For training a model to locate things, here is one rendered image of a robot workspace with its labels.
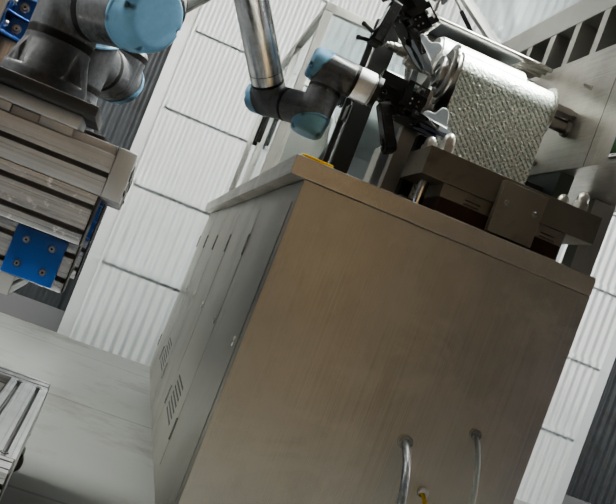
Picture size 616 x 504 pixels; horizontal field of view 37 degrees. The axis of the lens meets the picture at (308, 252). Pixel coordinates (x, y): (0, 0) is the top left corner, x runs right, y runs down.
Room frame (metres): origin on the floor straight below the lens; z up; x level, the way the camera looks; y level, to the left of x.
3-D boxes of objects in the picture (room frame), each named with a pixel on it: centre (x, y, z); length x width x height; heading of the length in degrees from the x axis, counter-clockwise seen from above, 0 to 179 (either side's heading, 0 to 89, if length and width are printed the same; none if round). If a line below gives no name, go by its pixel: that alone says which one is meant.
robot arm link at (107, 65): (2.06, 0.63, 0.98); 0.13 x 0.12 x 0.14; 166
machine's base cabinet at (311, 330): (3.02, -0.04, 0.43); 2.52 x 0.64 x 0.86; 10
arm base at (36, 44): (1.57, 0.53, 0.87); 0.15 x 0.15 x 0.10
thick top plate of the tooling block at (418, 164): (1.93, -0.34, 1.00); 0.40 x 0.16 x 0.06; 100
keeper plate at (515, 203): (1.84, -0.37, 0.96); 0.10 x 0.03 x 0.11; 100
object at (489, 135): (2.04, -0.29, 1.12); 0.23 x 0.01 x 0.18; 100
